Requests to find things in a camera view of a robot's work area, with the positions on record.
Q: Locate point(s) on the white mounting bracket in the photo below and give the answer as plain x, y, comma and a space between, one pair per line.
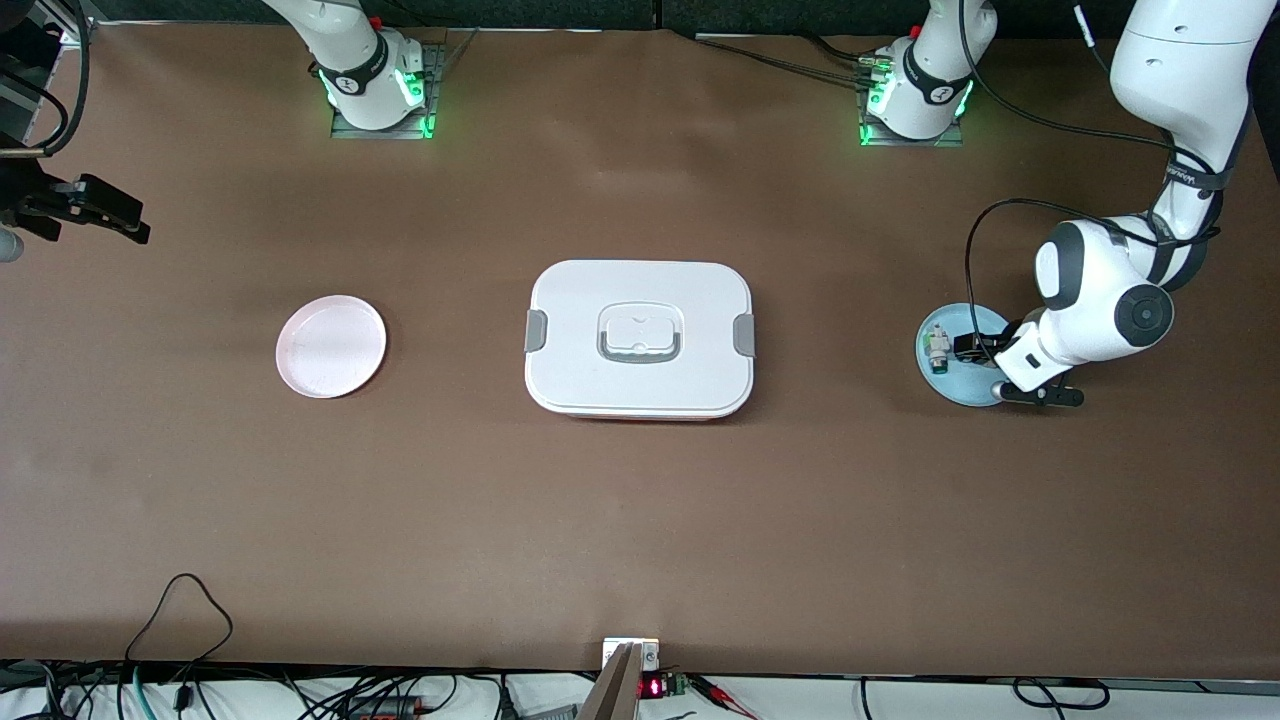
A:
650, 655

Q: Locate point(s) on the red LED display module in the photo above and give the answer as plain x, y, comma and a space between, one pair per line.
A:
652, 687

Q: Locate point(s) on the green white push-button switch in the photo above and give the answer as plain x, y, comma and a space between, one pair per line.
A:
938, 350

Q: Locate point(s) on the pink round plate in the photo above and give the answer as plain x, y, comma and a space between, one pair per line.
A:
330, 360

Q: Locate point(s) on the black orange toy car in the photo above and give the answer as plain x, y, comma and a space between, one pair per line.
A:
966, 356

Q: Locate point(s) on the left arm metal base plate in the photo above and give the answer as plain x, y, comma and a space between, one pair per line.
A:
900, 141

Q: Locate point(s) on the light blue round plate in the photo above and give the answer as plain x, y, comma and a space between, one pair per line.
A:
945, 388

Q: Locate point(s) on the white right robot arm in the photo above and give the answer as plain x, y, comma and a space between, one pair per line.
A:
370, 90

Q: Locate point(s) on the aluminium frame post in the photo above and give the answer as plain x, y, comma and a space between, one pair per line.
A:
78, 25

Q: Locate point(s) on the aluminium profile bar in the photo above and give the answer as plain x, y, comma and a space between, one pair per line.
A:
618, 690

